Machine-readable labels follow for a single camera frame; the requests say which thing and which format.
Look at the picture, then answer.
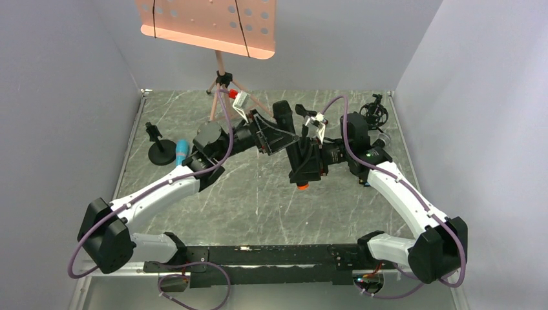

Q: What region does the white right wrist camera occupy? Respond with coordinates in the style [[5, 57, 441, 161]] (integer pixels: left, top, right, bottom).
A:
[[304, 112, 328, 144]]

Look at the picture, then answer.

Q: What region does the small black mic stand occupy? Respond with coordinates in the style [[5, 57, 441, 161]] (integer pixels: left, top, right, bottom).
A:
[[145, 122, 176, 166]]

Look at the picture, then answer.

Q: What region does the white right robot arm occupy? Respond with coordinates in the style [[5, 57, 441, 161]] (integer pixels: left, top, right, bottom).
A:
[[288, 105, 468, 287]]

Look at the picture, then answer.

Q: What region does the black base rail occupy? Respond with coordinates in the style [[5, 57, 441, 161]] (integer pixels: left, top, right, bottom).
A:
[[143, 243, 380, 288]]

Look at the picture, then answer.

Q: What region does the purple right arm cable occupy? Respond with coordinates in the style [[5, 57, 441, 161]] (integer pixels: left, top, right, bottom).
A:
[[321, 94, 467, 300]]

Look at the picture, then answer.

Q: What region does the pink music stand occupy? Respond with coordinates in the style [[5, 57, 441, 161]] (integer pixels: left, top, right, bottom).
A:
[[135, 0, 284, 123]]

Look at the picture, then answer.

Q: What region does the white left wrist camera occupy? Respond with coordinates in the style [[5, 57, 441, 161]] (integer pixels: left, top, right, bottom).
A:
[[228, 89, 250, 122]]

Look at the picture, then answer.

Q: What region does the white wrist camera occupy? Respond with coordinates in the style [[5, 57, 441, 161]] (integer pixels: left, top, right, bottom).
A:
[[304, 112, 328, 144], [228, 89, 250, 122]]

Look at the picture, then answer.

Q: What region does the blue microphone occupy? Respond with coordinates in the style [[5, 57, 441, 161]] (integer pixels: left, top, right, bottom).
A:
[[174, 139, 189, 166]]

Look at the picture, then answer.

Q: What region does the black shock mount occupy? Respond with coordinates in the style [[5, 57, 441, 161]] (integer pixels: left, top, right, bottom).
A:
[[359, 94, 389, 132]]

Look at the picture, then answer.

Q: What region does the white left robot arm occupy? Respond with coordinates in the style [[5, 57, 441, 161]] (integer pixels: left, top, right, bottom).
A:
[[78, 101, 299, 274]]

